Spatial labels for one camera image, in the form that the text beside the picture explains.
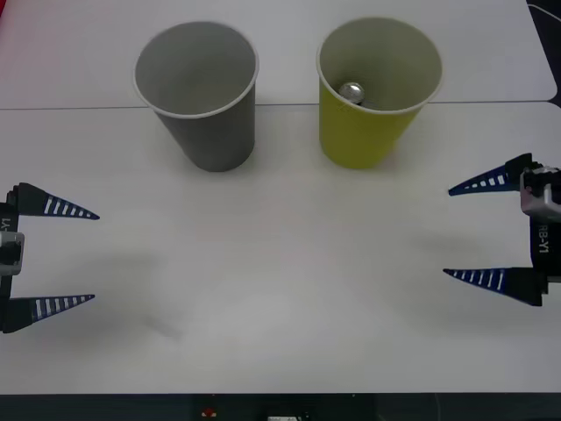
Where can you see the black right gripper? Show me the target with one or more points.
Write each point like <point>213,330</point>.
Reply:
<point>545,245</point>

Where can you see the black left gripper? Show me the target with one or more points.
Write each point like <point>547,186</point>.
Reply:
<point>9,217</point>

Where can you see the yellow-green plastic bin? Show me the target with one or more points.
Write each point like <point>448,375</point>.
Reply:
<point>355,136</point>

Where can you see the grey plastic bin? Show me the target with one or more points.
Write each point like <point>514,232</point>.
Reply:
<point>215,140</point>

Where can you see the red round button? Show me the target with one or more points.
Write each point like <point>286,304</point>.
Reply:
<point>209,412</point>

